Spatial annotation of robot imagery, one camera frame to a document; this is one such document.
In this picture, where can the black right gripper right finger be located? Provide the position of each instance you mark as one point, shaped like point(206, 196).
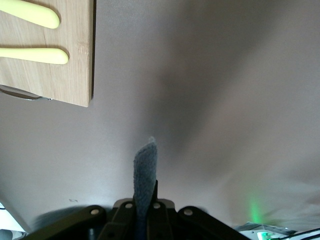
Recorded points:
point(160, 225)

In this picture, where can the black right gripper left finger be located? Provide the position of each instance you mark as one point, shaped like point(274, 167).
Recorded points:
point(120, 225)

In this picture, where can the red and grey cloth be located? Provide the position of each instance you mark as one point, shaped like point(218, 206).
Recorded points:
point(146, 170)

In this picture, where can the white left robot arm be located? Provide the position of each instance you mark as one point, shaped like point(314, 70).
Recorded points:
point(260, 233)

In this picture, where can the wooden cutting board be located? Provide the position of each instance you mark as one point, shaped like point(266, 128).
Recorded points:
point(50, 80)

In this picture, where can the yellow plastic knife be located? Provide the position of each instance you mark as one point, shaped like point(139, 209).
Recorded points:
point(37, 55)

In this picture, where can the yellow plastic fork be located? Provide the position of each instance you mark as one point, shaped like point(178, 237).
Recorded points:
point(37, 15)

